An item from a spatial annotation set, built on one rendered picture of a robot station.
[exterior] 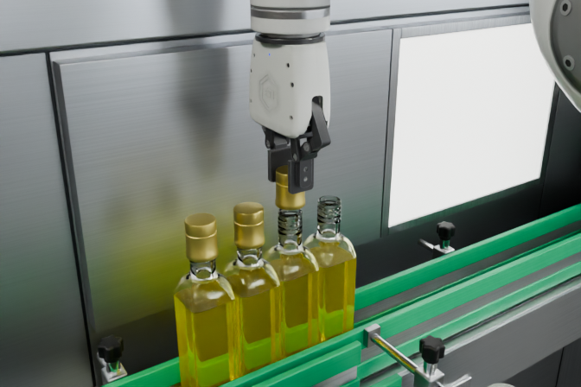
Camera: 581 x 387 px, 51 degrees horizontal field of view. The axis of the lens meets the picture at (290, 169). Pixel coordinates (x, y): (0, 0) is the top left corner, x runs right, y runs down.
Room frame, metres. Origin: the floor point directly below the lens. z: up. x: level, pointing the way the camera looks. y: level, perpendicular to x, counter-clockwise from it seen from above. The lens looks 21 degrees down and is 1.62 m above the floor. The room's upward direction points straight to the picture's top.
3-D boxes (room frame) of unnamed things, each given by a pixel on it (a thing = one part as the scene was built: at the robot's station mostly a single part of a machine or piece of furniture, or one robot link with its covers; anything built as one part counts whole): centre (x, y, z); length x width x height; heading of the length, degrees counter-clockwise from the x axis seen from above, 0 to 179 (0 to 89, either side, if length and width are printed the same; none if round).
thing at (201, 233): (0.59, 0.10, 1.31); 0.04 x 0.04 x 0.04
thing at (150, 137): (0.90, -0.12, 1.32); 0.90 x 0.03 x 0.34; 123
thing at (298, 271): (0.66, 0.00, 1.16); 0.06 x 0.06 x 0.21; 34
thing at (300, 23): (0.66, 0.00, 1.53); 0.09 x 0.08 x 0.03; 34
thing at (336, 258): (0.69, -0.05, 1.16); 0.06 x 0.06 x 0.21; 34
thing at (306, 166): (0.63, -0.02, 1.38); 0.03 x 0.03 x 0.07; 34
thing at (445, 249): (0.90, -0.24, 1.11); 0.07 x 0.04 x 0.13; 33
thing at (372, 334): (0.60, -0.15, 1.12); 0.17 x 0.03 x 0.12; 33
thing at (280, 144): (0.69, 0.02, 1.38); 0.03 x 0.03 x 0.07; 34
